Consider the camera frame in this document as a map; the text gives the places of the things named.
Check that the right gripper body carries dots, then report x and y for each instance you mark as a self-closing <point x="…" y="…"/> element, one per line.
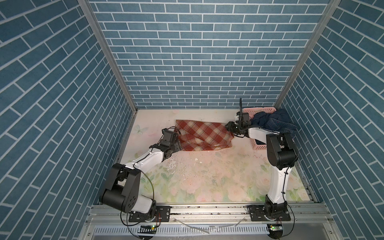
<point x="234" y="128"/>

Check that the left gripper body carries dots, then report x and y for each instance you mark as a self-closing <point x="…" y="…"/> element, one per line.
<point x="174" y="148"/>

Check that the red plaid skirt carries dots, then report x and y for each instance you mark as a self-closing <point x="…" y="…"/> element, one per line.
<point x="203" y="136"/>

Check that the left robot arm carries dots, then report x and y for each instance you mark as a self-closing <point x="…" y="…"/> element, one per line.
<point x="121" y="188"/>

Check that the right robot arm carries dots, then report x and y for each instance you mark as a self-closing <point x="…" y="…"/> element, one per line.
<point x="282" y="154"/>

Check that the blue denim skirt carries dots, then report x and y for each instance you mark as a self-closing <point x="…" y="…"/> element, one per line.
<point x="278" y="121"/>

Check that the left green circuit board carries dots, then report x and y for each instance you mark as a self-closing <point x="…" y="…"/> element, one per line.
<point x="147" y="230"/>

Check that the green circuit board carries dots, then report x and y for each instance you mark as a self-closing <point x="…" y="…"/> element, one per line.
<point x="275" y="231"/>
<point x="147" y="230"/>

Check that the right green circuit board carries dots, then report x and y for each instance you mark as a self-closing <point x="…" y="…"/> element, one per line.
<point x="275" y="231"/>

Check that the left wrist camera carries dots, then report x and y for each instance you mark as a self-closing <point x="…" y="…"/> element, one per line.
<point x="169" y="137"/>

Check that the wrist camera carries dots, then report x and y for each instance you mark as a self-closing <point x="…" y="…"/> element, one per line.
<point x="169" y="137"/>
<point x="244" y="119"/>

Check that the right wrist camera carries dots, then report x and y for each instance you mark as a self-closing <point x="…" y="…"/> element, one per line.
<point x="244" y="119"/>

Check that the aluminium mounting rail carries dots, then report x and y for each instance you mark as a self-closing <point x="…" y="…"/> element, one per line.
<point x="299" y="212"/>

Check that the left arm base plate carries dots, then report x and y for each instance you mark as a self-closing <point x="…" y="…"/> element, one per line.
<point x="160" y="213"/>

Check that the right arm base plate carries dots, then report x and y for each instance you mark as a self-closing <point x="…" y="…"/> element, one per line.
<point x="259" y="213"/>

